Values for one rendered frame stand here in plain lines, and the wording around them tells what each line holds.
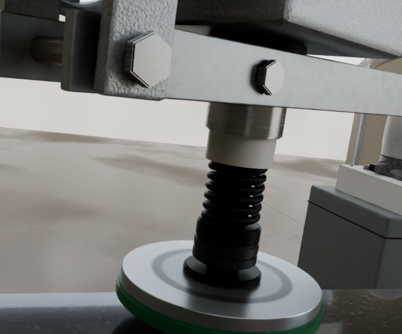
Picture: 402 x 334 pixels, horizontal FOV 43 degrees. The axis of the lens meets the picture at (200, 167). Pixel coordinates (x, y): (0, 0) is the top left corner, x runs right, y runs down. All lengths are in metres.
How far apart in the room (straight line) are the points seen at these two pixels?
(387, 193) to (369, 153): 5.09
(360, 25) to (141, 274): 0.31
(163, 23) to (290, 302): 0.30
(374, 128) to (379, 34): 6.15
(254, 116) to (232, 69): 0.08
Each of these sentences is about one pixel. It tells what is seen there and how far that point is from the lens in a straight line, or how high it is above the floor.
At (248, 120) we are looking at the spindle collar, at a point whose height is 1.05.
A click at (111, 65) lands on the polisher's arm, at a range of 0.31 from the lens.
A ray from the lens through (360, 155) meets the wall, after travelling 6.58.
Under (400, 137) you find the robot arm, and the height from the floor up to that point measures 1.01.
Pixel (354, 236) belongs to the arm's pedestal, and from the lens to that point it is 1.58.
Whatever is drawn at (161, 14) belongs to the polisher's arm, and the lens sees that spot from 0.33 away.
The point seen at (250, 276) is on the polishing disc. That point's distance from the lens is 0.54.
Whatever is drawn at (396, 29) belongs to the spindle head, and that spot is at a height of 1.15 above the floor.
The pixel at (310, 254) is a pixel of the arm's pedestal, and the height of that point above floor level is 0.58.
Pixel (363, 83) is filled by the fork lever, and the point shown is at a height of 1.10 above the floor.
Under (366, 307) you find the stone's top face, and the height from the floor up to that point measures 0.82.
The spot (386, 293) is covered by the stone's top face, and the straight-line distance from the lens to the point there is 0.78.
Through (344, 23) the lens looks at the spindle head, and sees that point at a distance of 0.44.
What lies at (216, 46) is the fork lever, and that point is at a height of 1.10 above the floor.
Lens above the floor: 1.07
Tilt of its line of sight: 9 degrees down
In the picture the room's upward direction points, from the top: 8 degrees clockwise
